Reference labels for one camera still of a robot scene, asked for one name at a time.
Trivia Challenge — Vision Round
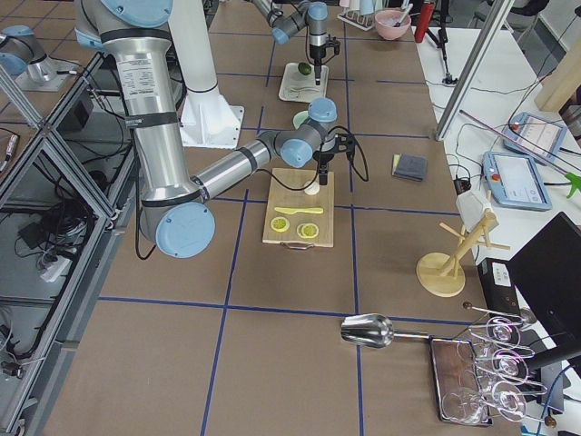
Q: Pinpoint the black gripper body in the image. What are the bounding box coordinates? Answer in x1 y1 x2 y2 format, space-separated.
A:
313 134 359 173
308 35 340 73

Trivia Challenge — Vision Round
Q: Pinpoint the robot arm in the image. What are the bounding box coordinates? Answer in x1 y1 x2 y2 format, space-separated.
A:
74 1 337 258
251 0 340 85

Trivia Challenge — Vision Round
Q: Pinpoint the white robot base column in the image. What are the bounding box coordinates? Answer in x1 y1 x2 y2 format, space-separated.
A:
169 0 244 149

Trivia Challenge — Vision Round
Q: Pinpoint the green ceramic bowl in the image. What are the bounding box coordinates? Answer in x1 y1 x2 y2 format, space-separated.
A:
292 110 309 129

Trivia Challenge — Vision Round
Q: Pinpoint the pink bowl of ice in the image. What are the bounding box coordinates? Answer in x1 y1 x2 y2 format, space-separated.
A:
374 9 411 41

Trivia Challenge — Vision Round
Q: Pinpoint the green avocado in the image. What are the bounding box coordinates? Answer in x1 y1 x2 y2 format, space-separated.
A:
297 63 311 75

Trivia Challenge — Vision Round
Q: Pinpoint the cream bear tray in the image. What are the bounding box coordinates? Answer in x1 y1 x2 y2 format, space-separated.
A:
279 63 329 104

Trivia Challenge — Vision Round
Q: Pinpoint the yellow plastic knife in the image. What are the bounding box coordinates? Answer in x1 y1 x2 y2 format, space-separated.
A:
274 206 324 215

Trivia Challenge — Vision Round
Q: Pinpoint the wooden cutting board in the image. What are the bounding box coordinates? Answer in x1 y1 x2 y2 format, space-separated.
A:
262 168 334 248

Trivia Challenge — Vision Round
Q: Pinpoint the lemon slice pair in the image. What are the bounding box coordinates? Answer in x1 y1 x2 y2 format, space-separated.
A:
296 223 320 240

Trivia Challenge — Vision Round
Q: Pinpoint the grey folded cloth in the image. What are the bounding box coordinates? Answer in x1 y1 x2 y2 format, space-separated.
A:
391 154 428 182

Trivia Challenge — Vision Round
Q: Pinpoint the steel scoop black tip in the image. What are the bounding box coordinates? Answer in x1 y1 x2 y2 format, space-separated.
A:
394 3 413 27

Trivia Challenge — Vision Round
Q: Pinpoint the red cylinder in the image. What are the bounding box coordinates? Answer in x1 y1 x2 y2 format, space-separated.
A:
414 1 435 44

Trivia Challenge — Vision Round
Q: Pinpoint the black tripod stand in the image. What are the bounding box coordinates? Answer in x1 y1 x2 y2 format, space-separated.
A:
428 0 458 85

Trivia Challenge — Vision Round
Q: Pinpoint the wooden mug tree stand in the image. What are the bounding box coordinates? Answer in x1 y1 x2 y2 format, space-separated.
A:
416 208 510 298

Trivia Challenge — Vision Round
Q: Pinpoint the metal scoop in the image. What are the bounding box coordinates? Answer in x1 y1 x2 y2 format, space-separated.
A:
340 313 430 349

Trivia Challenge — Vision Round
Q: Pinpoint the blue teach pendant near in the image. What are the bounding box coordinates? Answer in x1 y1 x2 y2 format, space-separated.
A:
482 152 552 212

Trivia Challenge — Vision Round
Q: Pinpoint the blue teach pendant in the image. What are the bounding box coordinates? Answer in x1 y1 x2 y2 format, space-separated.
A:
482 152 552 212
503 112 566 162

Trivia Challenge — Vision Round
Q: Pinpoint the blue teach pendant far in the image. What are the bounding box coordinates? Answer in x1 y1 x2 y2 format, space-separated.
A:
503 112 566 162

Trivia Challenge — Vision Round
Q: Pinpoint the reacher grabber stick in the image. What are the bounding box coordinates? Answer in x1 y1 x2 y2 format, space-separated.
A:
458 108 581 200

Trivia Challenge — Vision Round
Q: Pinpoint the black monitor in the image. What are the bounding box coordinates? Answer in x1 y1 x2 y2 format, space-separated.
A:
508 212 580 370

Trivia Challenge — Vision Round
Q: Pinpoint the glass rack tray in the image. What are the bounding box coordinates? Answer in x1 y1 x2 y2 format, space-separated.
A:
428 302 548 427

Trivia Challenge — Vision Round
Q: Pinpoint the white wire cup rack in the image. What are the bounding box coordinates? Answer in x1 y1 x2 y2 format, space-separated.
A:
337 0 376 31

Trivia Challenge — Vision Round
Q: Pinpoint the aluminium frame post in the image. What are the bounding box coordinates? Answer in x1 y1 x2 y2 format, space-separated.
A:
435 0 514 141

